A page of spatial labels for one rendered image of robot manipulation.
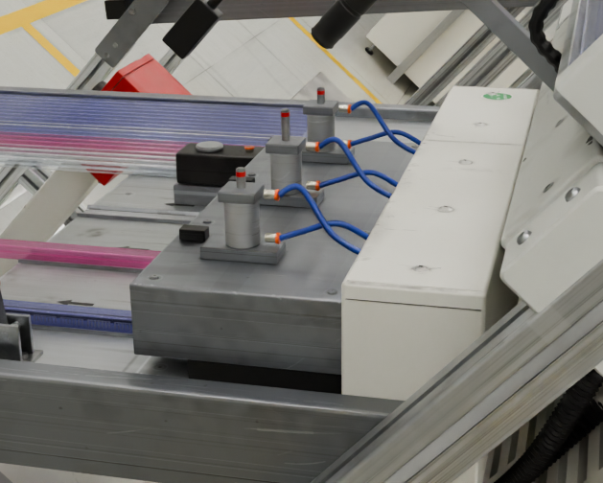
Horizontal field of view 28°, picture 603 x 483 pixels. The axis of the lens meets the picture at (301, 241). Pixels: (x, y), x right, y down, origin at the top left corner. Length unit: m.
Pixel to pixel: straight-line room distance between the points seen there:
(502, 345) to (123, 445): 0.25
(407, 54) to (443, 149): 4.54
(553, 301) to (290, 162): 0.31
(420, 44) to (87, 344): 4.66
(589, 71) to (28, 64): 2.84
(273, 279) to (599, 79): 0.25
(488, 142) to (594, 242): 0.37
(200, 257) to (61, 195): 1.14
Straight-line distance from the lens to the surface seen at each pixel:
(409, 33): 5.44
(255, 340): 0.71
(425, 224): 0.75
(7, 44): 3.36
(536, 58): 0.86
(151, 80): 1.80
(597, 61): 0.58
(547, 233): 0.58
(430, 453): 0.63
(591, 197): 0.57
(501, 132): 0.97
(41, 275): 0.91
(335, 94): 2.82
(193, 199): 1.04
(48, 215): 1.91
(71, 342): 0.80
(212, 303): 0.71
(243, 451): 0.70
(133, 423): 0.72
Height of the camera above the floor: 1.50
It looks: 24 degrees down
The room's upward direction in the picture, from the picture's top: 45 degrees clockwise
